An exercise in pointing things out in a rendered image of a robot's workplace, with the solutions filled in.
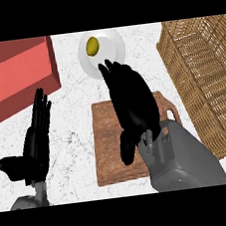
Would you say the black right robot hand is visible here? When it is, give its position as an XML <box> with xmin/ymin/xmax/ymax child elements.
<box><xmin>97</xmin><ymin>53</ymin><xmax>167</xmax><ymax>168</ymax></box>

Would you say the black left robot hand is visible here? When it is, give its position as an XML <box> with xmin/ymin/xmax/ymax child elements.
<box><xmin>0</xmin><ymin>86</ymin><xmax>63</xmax><ymax>190</ymax></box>

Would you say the brown wooden cutting board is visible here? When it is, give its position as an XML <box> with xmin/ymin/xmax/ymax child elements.
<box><xmin>87</xmin><ymin>88</ymin><xmax>189</xmax><ymax>188</ymax></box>

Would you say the brown wicker basket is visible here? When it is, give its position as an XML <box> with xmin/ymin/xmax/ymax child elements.
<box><xmin>153</xmin><ymin>14</ymin><xmax>226</xmax><ymax>166</ymax></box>

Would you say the white round plate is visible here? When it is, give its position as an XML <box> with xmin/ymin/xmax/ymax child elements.
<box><xmin>75</xmin><ymin>27</ymin><xmax>129</xmax><ymax>83</ymax></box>

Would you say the yellow-green oval fruit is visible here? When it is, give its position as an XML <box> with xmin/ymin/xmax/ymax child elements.
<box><xmin>84</xmin><ymin>36</ymin><xmax>102</xmax><ymax>58</ymax></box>

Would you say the red box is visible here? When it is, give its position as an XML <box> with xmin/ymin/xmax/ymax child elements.
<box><xmin>0</xmin><ymin>35</ymin><xmax>67</xmax><ymax>129</ymax></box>

